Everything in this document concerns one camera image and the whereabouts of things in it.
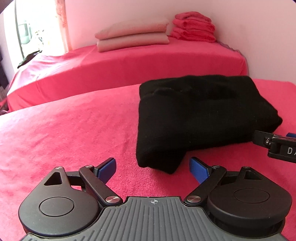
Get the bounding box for black knit pants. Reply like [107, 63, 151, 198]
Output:
[136, 75, 282, 174]

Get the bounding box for near bed red cover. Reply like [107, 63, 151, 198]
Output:
[1, 85, 295, 240]

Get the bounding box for far bed red sheet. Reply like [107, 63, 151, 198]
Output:
[7, 38, 248, 111]

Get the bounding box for lower beige folded blanket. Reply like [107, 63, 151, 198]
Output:
[97, 33, 170, 52]

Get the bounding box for beige folded blanket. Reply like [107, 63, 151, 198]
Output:
[95, 18, 169, 40]
[97, 33, 170, 52]

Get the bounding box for small black cloth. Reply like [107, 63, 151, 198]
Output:
[17, 50, 42, 68]

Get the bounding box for upper beige folded blanket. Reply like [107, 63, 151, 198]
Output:
[95, 18, 169, 40]

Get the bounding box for red folded towel stack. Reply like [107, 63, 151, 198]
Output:
[170, 11, 216, 43]

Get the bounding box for window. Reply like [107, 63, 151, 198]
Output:
[14, 0, 70, 58]

